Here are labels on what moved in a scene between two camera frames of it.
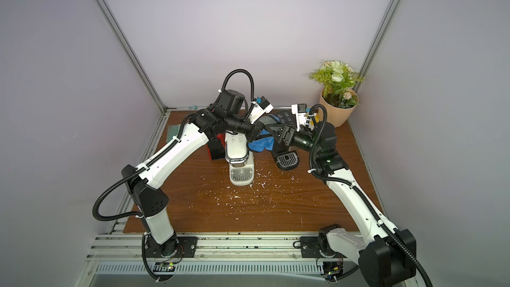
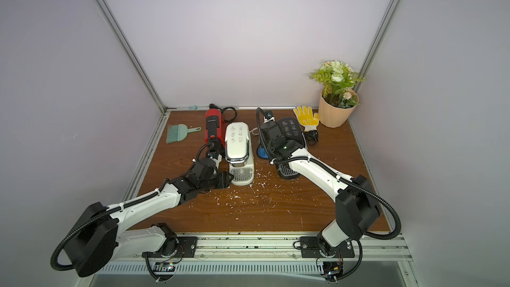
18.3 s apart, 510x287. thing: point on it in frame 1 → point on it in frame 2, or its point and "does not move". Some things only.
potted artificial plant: x=339 y=93 does not move
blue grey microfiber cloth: x=266 y=143 → x=262 y=153
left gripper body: x=255 y=128 → x=222 y=181
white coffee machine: x=240 y=159 does not move
